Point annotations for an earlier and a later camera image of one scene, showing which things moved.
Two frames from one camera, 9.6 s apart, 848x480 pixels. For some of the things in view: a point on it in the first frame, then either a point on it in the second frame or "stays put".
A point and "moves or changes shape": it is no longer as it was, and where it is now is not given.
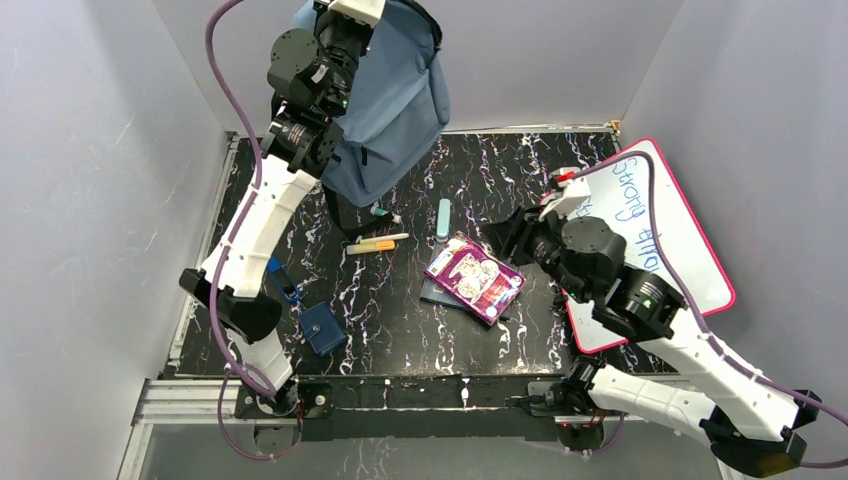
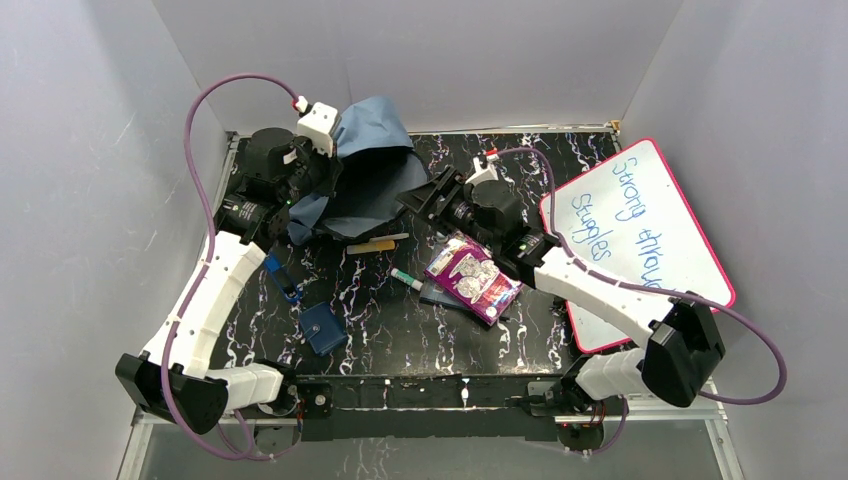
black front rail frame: (408, 406) stays put
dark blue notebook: (435, 292) stays put
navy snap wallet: (322, 329) stays put
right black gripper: (518, 228) → (450, 184)
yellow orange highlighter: (370, 246) stays put
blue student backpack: (400, 103) moves or changes shape
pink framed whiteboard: (621, 196) stays put
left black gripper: (346, 33) → (321, 176)
